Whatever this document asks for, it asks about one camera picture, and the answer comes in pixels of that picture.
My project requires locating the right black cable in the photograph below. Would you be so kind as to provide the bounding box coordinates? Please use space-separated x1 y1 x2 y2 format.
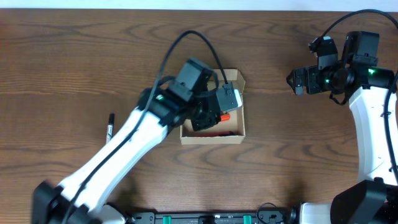
320 8 398 184

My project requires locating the left black cable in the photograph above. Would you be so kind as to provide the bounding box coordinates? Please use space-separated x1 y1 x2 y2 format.
60 30 229 224

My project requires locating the red stapler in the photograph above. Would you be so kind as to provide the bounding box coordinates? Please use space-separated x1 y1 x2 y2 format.
220 114 231 122

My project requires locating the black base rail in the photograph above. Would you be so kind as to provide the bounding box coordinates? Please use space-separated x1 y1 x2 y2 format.
126 202 299 224

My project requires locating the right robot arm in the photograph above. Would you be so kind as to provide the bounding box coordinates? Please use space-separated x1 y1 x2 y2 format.
286 31 397 223

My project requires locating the red utility knife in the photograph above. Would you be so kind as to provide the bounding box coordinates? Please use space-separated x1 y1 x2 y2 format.
195 131 235 138

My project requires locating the black cable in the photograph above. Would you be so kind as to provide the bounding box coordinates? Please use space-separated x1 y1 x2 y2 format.
60 30 229 224
320 8 398 184

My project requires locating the black marker pen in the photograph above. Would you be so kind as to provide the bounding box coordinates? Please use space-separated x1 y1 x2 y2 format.
106 113 115 144

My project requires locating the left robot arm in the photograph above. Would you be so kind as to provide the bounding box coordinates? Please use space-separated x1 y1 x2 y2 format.
31 58 217 223

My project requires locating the cardboard box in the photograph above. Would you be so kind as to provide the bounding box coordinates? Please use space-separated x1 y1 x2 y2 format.
180 68 246 145

